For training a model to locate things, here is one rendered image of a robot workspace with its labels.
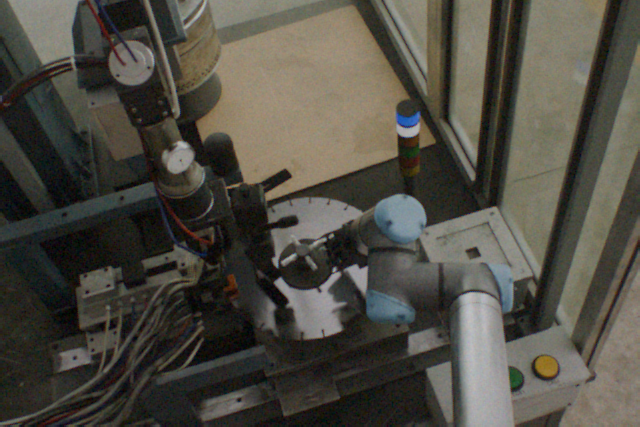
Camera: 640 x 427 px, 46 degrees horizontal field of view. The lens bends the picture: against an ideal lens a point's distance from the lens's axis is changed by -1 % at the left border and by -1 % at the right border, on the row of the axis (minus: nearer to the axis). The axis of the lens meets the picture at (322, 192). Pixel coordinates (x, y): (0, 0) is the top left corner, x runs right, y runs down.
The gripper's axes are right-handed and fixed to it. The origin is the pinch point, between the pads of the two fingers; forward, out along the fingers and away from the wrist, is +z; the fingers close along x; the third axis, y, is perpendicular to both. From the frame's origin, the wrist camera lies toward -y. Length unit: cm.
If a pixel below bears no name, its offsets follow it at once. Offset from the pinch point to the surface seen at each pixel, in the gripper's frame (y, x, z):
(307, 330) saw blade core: 12.3, 11.3, 0.6
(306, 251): 6.5, -2.7, 0.7
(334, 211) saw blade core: -5.1, -8.9, 7.8
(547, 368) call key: -22.3, 34.2, -15.9
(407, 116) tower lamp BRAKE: -17.5, -18.9, -14.1
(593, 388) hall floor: -83, 63, 60
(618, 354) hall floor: -96, 58, 60
